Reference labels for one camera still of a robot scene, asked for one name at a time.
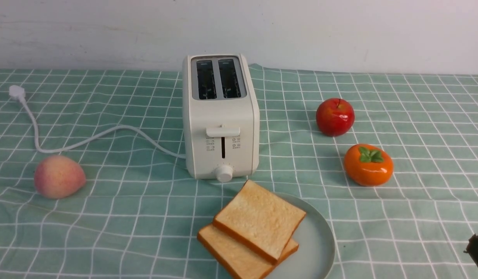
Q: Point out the toast slice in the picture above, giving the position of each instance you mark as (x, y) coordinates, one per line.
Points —
(238, 260)
(260, 220)

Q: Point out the white two-slot toaster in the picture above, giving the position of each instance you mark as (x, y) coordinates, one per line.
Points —
(221, 117)

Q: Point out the orange persimmon with leaf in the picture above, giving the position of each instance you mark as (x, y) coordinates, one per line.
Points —
(368, 165)

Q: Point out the light green round plate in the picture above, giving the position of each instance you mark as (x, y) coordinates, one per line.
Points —
(317, 247)

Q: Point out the red apple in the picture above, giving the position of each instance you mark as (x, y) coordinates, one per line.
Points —
(335, 117)

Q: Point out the green checkered tablecloth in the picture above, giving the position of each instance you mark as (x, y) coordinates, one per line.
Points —
(138, 214)

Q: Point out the pink yellow peach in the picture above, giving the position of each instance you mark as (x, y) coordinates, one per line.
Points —
(58, 177)

